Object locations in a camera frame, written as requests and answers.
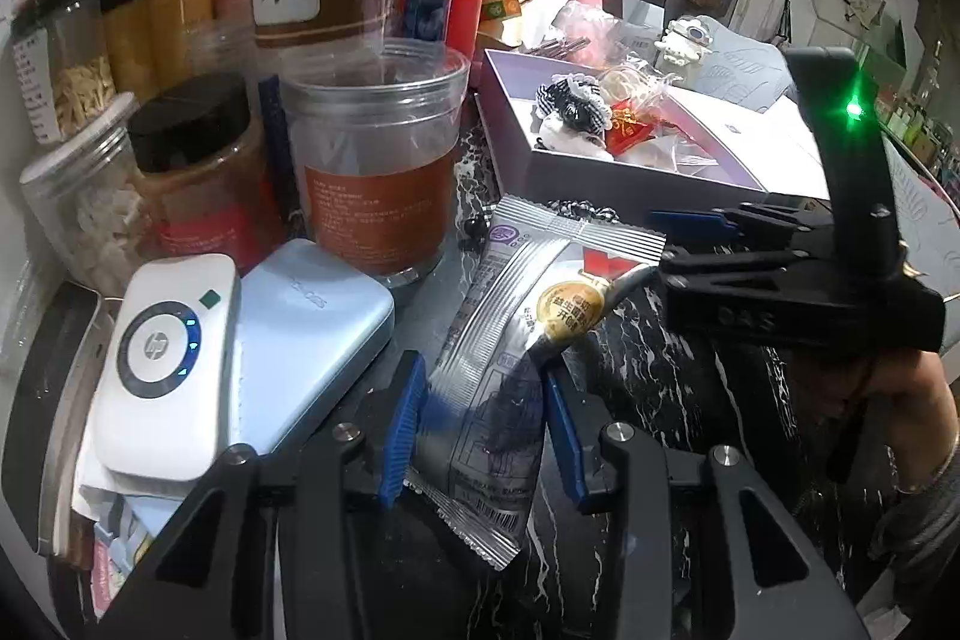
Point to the paper booklets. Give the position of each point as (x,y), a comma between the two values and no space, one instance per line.
(112,535)

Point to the small red packet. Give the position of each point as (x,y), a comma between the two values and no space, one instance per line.
(626,126)

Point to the row of small bottles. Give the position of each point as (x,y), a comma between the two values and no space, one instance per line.
(922,123)

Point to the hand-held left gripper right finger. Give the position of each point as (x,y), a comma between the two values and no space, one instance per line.
(566,445)

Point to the white cardboard box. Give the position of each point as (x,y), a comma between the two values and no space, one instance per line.
(600,179)

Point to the white dog figurine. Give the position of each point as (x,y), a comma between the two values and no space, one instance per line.
(682,48)

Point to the clear jar white slices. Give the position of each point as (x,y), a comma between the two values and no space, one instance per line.
(82,212)

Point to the clear jar orange label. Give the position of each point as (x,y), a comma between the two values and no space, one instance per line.
(375,205)

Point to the black white scrunchie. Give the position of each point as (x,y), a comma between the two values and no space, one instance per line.
(574,104)

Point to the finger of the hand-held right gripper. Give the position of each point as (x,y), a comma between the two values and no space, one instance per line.
(720,255)
(694,221)

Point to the red canister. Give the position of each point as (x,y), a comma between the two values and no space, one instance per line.
(466,10)

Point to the clear jar of seeds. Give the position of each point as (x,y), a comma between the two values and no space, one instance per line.
(67,85)

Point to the blue white canister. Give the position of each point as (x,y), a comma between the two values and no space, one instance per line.
(429,10)

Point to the yellow jars black lid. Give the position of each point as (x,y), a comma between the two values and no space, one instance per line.
(165,25)

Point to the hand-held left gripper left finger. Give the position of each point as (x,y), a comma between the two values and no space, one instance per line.
(401,430)

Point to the white portable printer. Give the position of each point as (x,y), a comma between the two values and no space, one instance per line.
(165,347)

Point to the pale hanging tote bag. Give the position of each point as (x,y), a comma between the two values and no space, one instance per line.
(862,3)

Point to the person's right hand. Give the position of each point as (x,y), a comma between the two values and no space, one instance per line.
(919,396)

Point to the silver snack packet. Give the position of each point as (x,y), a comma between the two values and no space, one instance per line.
(495,310)

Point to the light blue power bank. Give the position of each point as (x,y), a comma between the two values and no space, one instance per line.
(315,325)

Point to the black flat case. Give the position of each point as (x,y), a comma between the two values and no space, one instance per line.
(37,422)

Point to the black lid powder jar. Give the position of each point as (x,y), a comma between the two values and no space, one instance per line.
(195,183)

